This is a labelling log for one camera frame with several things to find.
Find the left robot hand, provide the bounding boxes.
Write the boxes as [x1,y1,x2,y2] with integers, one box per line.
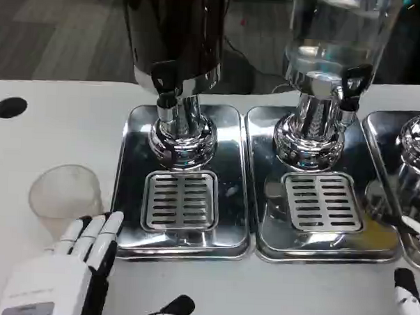
[0,206,200,315]

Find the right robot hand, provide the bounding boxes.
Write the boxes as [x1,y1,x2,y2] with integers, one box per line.
[392,214,420,315]

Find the clear ribbed glass cup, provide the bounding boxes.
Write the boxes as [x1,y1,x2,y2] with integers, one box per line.
[26,162,108,243]

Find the slotted steel drip grid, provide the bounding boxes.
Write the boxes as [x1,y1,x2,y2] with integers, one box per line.
[279,170,367,236]
[140,167,221,235]

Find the black round counter hole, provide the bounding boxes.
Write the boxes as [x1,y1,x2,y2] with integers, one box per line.
[0,97,29,120]

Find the steel tray under dark dispenser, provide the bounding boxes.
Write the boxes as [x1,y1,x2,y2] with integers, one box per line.
[104,102,258,263]

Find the steel tray under clear dispenser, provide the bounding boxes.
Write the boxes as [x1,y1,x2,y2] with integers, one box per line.
[238,105,409,268]

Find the black tap lever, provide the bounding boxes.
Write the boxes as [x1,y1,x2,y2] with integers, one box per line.
[150,59,178,95]
[341,63,374,103]

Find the clear water drink dispenser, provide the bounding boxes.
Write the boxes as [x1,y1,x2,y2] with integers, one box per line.
[272,0,405,174]

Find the black round floor base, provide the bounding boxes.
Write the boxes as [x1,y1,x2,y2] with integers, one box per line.
[212,45,258,95]

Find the dark coffee drink dispenser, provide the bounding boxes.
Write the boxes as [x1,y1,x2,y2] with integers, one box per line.
[111,0,227,175]

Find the chrome dispenser pedestal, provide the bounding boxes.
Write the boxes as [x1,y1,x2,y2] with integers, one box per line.
[398,102,420,176]

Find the steel tray under chrome pedestal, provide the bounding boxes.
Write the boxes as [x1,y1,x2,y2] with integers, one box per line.
[355,108,420,270]

